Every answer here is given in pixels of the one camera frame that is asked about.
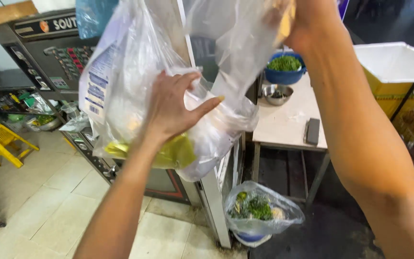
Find grey steel oven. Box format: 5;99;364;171
0;8;193;206

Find person's left hand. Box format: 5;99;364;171
146;70;226;144

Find white foam box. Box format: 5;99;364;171
352;42;414;120

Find cluttered metal shelf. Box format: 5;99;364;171
0;68;68;133

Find white blue-printed packet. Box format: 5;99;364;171
79;42;122;126

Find chopped green herbs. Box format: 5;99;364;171
267;55;302;72

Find large clear plastic bag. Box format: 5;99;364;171
79;0;297;182

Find brown cardboard piece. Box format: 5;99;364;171
0;0;39;31

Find black rectangular block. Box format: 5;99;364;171
305;118;321;146

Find small steel bowl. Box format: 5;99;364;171
262;84;294;106

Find white-topped metal table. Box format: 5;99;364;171
252;71;332;210

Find yellow plastic stool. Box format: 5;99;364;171
0;123;40;169

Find yellow-green packet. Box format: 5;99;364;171
104;134;197;170

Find waste bag with greens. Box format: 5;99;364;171
224;181;305;248

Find clear plastic cup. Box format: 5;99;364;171
60;102;82;121

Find blue plastic bowl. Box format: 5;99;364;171
264;51;307;85

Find person's right hand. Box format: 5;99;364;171
264;0;350;55

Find blue plastic bag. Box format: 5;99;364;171
75;0;120;40

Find white metal post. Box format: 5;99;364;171
176;0;233;249

